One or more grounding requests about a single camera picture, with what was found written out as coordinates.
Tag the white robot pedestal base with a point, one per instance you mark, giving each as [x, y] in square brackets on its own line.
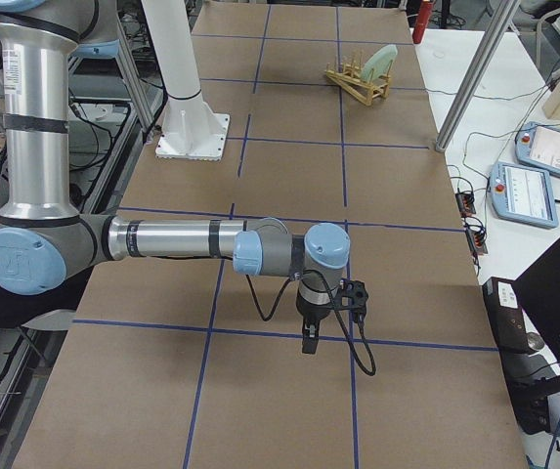
[190, 129]

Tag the black computer box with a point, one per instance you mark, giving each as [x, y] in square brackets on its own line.
[507, 320]

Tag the red bottle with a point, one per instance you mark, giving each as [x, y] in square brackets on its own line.
[422, 20]

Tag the near teach pendant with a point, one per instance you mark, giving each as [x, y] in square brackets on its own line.
[523, 194]

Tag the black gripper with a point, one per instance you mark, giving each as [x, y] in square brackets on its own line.
[308, 312]

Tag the aluminium frame post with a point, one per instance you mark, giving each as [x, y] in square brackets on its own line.
[503, 15]

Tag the far orange connector block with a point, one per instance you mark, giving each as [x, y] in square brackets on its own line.
[465, 201]

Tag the near orange connector block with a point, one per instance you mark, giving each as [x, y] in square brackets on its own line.
[476, 239]

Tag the far teach pendant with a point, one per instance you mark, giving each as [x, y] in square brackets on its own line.
[538, 145]

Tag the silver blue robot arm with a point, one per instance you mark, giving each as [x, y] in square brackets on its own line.
[44, 239]

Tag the orange connector block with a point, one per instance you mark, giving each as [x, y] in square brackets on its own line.
[465, 201]
[476, 239]

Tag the light green plate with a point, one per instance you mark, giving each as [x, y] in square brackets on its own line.
[379, 64]

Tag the wooden dish rack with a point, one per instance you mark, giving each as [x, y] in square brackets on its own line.
[346, 74]

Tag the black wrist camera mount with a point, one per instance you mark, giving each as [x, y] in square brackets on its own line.
[351, 296]

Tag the teach pendant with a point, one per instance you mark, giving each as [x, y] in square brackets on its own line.
[538, 145]
[523, 194]

